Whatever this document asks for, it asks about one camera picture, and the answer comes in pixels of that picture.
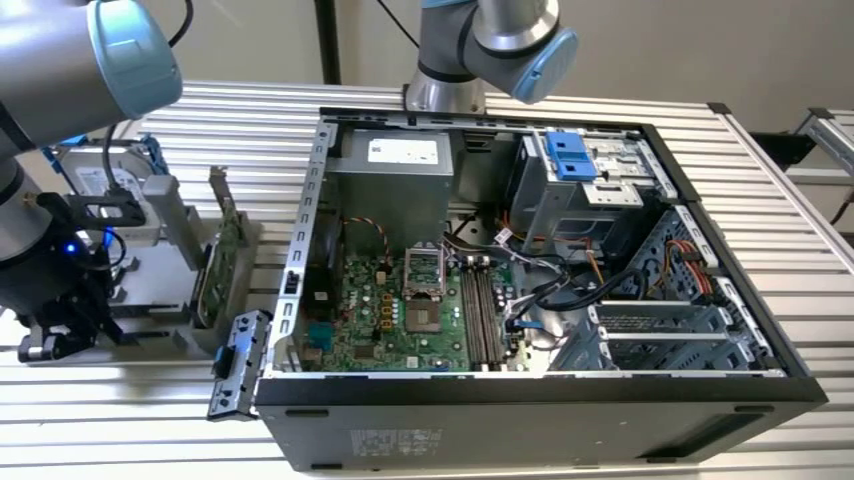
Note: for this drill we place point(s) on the green graphics card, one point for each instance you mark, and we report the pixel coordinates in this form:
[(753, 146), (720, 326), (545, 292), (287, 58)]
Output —
[(223, 280)]

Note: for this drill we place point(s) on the hard disk in blue carrier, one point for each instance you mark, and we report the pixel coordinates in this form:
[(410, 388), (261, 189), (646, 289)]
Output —
[(87, 170)]

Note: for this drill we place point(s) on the grey card retention bracket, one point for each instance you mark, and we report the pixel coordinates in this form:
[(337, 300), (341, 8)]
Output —
[(243, 360)]

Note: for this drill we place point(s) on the grey metal drive cage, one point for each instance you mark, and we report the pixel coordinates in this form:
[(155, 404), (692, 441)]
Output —
[(587, 200)]

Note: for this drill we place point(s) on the grey power supply unit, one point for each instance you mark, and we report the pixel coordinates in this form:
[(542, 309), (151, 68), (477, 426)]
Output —
[(394, 200)]

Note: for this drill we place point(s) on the black table corner cap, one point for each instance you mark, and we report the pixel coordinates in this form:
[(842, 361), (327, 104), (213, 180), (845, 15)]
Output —
[(720, 108)]

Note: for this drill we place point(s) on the green motherboard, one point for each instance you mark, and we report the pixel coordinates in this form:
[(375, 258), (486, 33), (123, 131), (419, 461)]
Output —
[(361, 320)]

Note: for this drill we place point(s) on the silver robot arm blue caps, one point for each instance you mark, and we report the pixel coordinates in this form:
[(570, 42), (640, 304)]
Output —
[(67, 75)]

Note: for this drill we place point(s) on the grey parts rack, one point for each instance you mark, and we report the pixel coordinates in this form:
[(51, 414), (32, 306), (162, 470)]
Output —
[(174, 235)]

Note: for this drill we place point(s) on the black open PC case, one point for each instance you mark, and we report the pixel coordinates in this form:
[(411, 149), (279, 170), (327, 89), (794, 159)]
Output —
[(534, 430)]

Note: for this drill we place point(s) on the black vertical pole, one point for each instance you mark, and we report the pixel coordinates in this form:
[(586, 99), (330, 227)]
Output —
[(329, 40)]

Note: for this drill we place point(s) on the aluminium slat side table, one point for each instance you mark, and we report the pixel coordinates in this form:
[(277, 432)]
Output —
[(824, 150)]

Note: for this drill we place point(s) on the blue board connector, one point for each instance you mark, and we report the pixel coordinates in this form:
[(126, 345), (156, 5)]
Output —
[(321, 335)]

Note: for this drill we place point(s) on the CPU socket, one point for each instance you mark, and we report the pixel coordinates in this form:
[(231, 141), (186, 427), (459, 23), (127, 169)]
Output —
[(425, 315)]

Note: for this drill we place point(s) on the blue drive bay latch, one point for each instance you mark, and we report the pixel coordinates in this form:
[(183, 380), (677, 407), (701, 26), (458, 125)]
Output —
[(569, 155)]

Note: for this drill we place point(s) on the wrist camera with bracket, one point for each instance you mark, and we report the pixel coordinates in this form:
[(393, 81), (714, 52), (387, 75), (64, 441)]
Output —
[(87, 200)]

